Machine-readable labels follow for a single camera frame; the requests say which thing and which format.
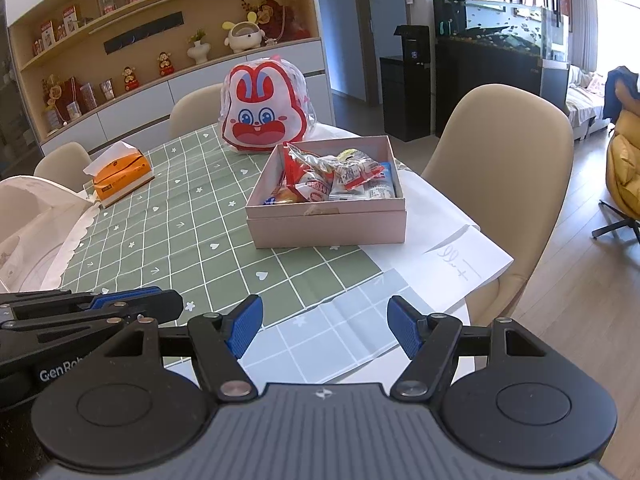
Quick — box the beige chair far left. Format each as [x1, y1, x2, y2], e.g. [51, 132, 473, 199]
[34, 142, 91, 192]

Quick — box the blue candy packet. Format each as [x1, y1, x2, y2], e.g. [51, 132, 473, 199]
[362, 162, 396, 200]

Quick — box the black water dispenser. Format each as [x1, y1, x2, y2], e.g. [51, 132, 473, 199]
[380, 25, 432, 142]

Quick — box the red white bunny bag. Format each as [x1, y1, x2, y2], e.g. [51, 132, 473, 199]
[219, 56, 317, 152]

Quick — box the fish tank cabinet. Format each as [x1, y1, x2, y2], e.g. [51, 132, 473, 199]
[433, 0, 570, 134]

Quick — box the red figurine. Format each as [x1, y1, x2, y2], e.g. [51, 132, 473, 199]
[157, 51, 175, 77]
[122, 66, 140, 92]

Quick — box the orange tissue box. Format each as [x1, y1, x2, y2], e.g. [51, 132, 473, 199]
[84, 141, 154, 208]

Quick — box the pink cardboard box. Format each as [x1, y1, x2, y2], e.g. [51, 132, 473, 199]
[245, 136, 407, 249]

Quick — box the beige chair right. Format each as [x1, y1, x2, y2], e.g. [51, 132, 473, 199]
[422, 84, 574, 326]

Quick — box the white chair near left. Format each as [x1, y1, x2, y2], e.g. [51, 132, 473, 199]
[0, 176, 100, 292]

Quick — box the red figurine right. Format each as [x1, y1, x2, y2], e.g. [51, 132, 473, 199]
[157, 51, 175, 77]

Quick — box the white round plush toy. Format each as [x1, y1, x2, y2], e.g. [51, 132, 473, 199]
[221, 11, 265, 53]

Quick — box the red snack bag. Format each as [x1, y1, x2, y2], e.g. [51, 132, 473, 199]
[283, 143, 338, 203]

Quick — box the white paper sheet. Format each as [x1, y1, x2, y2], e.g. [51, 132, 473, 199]
[362, 166, 513, 312]

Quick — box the red plush toy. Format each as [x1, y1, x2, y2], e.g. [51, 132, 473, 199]
[256, 0, 311, 44]

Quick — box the white ceramic vase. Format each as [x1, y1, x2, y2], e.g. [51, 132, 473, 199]
[186, 29, 210, 65]

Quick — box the beige chair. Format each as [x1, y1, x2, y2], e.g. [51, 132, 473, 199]
[169, 84, 222, 139]
[422, 84, 574, 326]
[34, 142, 91, 192]

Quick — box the red figurine left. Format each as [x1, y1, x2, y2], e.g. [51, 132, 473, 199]
[122, 66, 140, 92]

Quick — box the green grid tablecloth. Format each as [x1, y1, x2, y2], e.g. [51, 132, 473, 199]
[60, 123, 432, 386]

